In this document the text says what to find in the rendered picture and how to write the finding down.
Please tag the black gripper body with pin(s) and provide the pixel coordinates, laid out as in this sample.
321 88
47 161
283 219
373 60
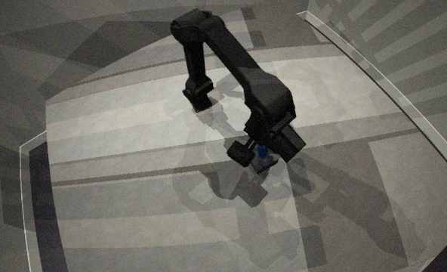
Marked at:
242 154

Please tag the dark blue cylinder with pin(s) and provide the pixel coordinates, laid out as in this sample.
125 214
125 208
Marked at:
263 151

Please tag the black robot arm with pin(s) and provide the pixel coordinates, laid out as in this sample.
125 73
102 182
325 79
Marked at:
270 101

